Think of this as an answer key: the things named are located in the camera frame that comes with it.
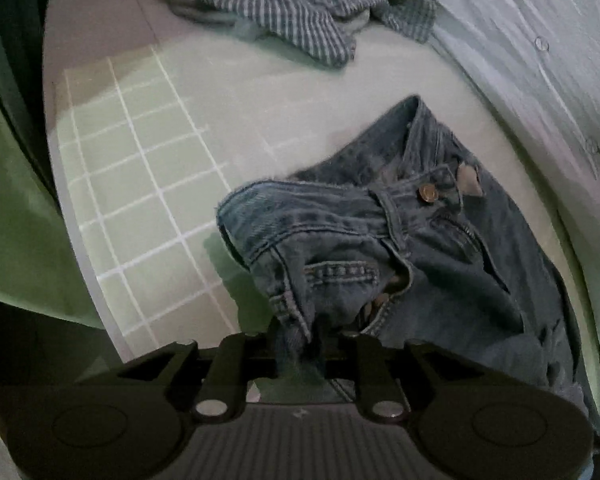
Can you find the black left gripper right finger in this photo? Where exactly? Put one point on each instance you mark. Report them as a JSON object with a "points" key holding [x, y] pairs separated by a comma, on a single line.
{"points": [[370, 369]]}

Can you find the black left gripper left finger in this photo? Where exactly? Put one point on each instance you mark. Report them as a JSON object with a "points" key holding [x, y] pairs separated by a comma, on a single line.
{"points": [[239, 360]]}

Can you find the blue denim jeans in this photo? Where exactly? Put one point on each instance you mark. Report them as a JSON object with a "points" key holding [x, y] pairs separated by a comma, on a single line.
{"points": [[404, 235]]}

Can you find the light blue carrot-print quilt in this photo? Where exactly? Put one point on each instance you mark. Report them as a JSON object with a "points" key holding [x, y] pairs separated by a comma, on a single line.
{"points": [[537, 62]]}

